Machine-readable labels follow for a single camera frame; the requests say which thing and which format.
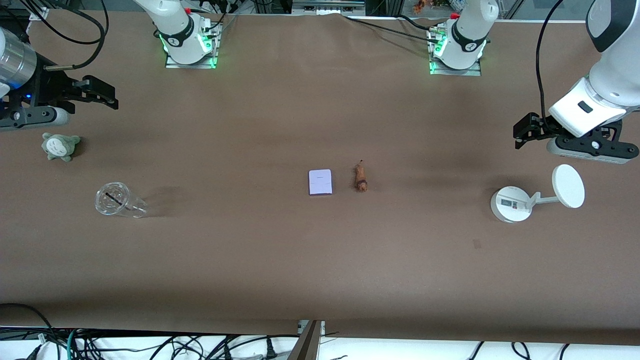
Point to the brown lion statue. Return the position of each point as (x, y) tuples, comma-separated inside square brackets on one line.
[(361, 180)]

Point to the small orange figurine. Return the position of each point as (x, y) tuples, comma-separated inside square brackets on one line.
[(420, 6)]

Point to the white metal bracket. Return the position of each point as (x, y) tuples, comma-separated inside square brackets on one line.
[(301, 326)]

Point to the aluminium rail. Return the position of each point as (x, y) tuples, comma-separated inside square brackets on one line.
[(327, 7)]

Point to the clear plastic cup with lid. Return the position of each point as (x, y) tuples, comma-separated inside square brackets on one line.
[(112, 200)]

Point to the grey-green Totoro plush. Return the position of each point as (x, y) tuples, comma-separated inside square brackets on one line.
[(59, 146)]

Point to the white round-base desk lamp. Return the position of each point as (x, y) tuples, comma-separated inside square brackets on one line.
[(510, 204)]

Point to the aluminium frame post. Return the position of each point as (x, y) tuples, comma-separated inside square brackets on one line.
[(37, 12)]

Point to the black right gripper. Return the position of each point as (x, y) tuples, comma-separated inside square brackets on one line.
[(50, 86)]

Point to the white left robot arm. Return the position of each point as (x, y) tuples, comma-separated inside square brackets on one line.
[(615, 85)]

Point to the light purple card box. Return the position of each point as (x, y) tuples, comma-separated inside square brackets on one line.
[(320, 182)]

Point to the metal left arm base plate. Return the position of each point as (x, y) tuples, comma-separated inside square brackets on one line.
[(455, 73)]

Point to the wooden beam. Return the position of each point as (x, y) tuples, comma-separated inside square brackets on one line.
[(306, 345)]

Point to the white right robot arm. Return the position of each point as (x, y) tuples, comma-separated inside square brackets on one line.
[(175, 25)]

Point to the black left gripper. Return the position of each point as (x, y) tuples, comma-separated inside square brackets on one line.
[(541, 127)]

